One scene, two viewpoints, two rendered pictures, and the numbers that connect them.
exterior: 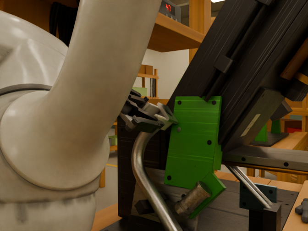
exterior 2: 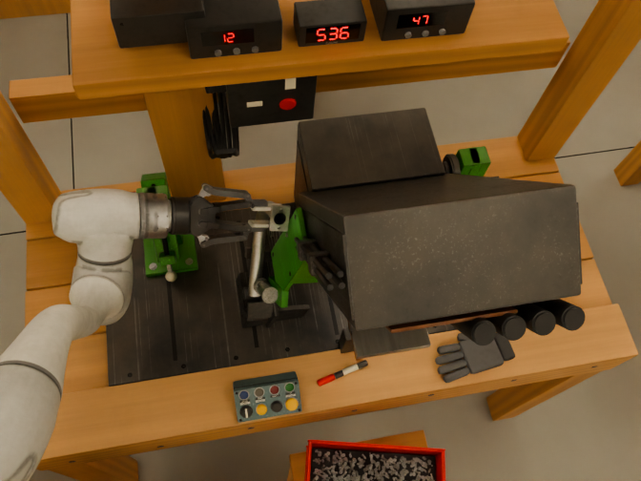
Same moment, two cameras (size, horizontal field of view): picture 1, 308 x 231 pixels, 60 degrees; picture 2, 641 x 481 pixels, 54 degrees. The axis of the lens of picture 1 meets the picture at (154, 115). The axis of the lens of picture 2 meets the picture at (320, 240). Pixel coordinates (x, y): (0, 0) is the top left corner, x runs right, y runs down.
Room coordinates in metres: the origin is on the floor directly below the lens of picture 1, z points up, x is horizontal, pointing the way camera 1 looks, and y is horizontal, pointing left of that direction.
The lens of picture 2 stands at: (0.19, -0.47, 2.41)
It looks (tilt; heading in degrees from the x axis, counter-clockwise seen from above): 64 degrees down; 37
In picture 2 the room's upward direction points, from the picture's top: 9 degrees clockwise
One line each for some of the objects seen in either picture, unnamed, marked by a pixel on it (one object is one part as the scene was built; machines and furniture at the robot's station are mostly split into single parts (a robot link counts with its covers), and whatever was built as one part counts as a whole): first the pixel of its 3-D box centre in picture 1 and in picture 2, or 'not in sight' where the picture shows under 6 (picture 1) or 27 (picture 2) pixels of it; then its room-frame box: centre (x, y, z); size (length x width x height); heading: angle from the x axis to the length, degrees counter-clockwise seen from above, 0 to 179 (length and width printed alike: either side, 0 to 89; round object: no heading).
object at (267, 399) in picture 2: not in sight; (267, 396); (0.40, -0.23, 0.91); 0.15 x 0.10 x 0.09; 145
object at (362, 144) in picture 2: (167, 158); (361, 185); (0.89, -0.04, 1.07); 0.30 x 0.18 x 0.34; 145
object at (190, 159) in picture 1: (198, 139); (303, 252); (0.63, -0.10, 1.17); 0.13 x 0.12 x 0.20; 145
